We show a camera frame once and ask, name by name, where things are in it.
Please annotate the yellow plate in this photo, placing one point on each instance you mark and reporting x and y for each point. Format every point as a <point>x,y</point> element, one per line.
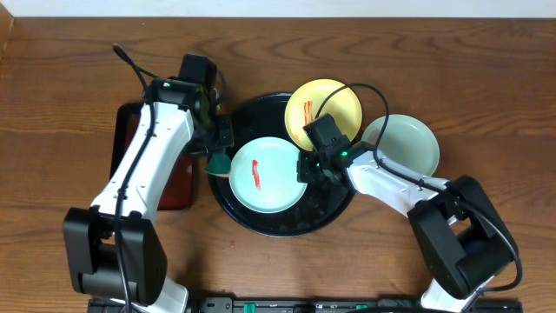
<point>303,105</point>

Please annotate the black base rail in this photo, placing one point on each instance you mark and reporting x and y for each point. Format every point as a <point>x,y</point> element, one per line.
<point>229,305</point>

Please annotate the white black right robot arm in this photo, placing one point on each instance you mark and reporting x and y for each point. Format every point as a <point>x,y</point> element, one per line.
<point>462,238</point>

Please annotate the green scrubbing sponge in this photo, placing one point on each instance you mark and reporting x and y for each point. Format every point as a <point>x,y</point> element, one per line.
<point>219,164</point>

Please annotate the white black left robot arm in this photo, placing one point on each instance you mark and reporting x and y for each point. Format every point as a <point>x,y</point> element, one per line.
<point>112,247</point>

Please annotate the black rectangular water tray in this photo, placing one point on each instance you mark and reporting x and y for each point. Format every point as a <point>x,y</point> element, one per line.
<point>178,191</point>

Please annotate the light green plate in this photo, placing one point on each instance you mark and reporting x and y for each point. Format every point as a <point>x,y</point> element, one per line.
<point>408,142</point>
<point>263,175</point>

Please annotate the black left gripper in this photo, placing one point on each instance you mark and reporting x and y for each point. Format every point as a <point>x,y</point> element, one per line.
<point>227,140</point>

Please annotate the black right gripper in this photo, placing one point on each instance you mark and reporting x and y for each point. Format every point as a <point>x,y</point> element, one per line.
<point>303,173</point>

